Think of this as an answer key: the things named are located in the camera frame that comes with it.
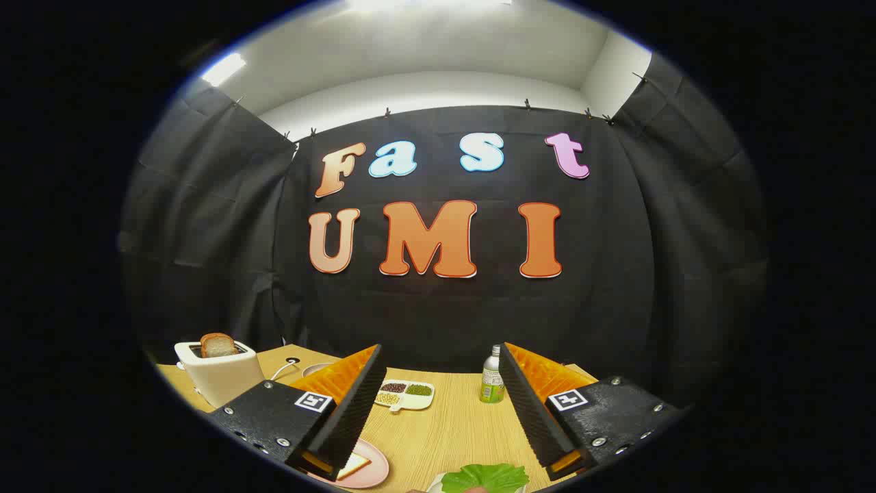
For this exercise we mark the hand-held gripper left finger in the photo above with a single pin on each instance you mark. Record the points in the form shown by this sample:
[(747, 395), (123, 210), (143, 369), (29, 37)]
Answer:
[(356, 404)]

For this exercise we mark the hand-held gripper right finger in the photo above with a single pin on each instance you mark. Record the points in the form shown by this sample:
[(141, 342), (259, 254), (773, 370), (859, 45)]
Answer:
[(530, 404)]

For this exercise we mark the green lettuce leaf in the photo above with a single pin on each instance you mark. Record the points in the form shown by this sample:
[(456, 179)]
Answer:
[(486, 478)]

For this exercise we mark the toasted bread slice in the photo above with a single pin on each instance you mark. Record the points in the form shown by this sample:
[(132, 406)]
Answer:
[(219, 345)]

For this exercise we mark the green label metal bottle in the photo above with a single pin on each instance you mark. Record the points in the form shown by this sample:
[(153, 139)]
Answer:
[(491, 383)]

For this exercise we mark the white divided bean dish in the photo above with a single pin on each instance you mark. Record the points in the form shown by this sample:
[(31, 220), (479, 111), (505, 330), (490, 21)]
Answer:
[(405, 394)]

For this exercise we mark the white round plate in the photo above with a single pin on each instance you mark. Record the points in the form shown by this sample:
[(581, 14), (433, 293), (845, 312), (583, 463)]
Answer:
[(315, 368)]

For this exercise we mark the white bread slice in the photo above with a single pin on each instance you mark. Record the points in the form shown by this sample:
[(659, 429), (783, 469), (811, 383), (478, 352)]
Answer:
[(356, 465)]

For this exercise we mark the pink plate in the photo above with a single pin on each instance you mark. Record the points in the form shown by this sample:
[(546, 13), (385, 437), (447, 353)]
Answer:
[(375, 469)]

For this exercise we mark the white rectangular dish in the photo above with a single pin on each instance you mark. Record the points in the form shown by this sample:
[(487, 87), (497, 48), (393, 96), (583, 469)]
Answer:
[(435, 485)]

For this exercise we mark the black backdrop cloth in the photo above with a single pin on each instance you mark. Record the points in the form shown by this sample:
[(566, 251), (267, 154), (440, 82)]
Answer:
[(445, 322)]

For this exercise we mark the white toaster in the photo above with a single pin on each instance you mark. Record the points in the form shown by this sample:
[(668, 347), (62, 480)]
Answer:
[(219, 380)]

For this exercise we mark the small ceiling light panel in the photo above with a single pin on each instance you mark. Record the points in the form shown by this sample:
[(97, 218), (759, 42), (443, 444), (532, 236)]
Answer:
[(224, 69)]

